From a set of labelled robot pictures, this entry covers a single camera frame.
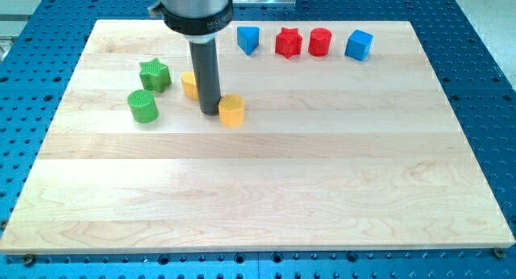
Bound green cylinder block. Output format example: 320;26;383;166
127;90;159;123

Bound red star block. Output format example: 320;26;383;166
275;27;302;59

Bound red cylinder block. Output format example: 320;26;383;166
308;27;332;56

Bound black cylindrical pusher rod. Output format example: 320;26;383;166
189;39;221;115

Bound yellow hexagon block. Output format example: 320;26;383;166
218;94;245;127

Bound green star block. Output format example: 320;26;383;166
139;58;172;93

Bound light wooden board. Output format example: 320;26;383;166
1;20;514;255

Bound blue triangle block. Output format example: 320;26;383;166
237;27;260;56

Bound blue perforated table plate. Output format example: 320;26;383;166
1;0;515;278

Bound blue cube block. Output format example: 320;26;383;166
344;30;373;61

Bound yellow heart block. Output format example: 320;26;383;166
181;71;198;100

